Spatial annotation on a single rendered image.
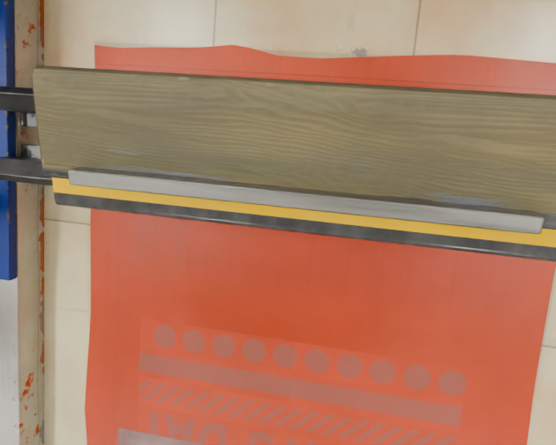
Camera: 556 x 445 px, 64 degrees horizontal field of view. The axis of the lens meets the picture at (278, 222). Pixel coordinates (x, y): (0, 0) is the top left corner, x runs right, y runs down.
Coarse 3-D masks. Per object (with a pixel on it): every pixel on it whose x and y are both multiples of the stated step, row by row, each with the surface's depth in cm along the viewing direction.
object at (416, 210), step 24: (96, 168) 30; (168, 192) 29; (192, 192) 28; (216, 192) 28; (240, 192) 28; (264, 192) 27; (288, 192) 27; (312, 192) 27; (336, 192) 28; (384, 216) 26; (408, 216) 26; (432, 216) 26; (456, 216) 26; (480, 216) 25; (504, 216) 25; (528, 216) 25
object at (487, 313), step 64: (384, 64) 35; (448, 64) 34; (512, 64) 34; (320, 256) 38; (384, 256) 37; (448, 256) 37; (320, 320) 39; (384, 320) 38; (448, 320) 37; (512, 320) 36; (512, 384) 37
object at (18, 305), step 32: (32, 0) 38; (32, 32) 39; (32, 64) 39; (32, 128) 40; (32, 192) 41; (32, 224) 41; (32, 256) 42; (0, 288) 41; (32, 288) 42; (0, 320) 41; (32, 320) 43; (0, 352) 42; (32, 352) 43; (0, 384) 42; (32, 384) 44; (0, 416) 43; (32, 416) 44
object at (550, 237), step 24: (72, 192) 33; (96, 192) 32; (120, 192) 32; (144, 192) 32; (288, 216) 30; (312, 216) 30; (336, 216) 29; (360, 216) 29; (504, 240) 28; (528, 240) 27; (552, 240) 27
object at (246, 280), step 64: (128, 64) 39; (192, 64) 38; (256, 64) 37; (320, 64) 36; (128, 256) 42; (192, 256) 41; (256, 256) 40; (128, 320) 43; (192, 320) 42; (256, 320) 40; (128, 384) 44
